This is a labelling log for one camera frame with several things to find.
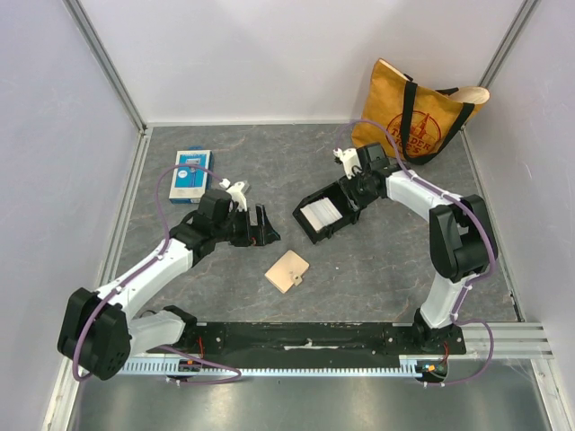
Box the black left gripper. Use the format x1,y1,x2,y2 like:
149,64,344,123
213,204,279,247

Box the black plastic card box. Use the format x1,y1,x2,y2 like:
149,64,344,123
292,176,361,244

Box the beige leather card holder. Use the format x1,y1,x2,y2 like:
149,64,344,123
264,251,310,294

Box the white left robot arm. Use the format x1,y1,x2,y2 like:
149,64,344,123
57,184,280,382

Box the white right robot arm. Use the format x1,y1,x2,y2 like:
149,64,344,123
333,143,497,354

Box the stack of white cards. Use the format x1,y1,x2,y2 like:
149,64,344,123
300,198,342,233

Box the yellow Trader Joe's tote bag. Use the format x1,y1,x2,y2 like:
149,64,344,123
351,58,491,165

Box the blue razor package box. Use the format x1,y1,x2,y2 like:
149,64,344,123
169,147,213,204

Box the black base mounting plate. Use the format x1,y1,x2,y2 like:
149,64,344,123
174,322,466,368

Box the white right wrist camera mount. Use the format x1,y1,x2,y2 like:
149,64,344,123
332,148,361,180

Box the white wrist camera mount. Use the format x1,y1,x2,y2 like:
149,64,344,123
219,179,250,212
332,148,361,180

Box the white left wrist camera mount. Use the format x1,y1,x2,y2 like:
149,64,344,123
219,179,250,212

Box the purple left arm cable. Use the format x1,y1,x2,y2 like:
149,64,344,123
71,164,243,386

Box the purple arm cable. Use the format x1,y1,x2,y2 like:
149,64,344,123
71,164,243,386
334,119,498,388

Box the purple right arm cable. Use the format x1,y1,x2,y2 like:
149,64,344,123
334,119,498,388

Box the grey slotted cable duct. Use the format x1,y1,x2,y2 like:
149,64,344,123
118,355,422,378

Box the aluminium corner post right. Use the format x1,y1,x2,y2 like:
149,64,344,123
479,0,541,89

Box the aluminium corner post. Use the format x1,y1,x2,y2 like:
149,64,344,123
479,0,541,89
63,0,147,133

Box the aluminium corner post left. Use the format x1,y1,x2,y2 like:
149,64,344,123
63,0,147,133

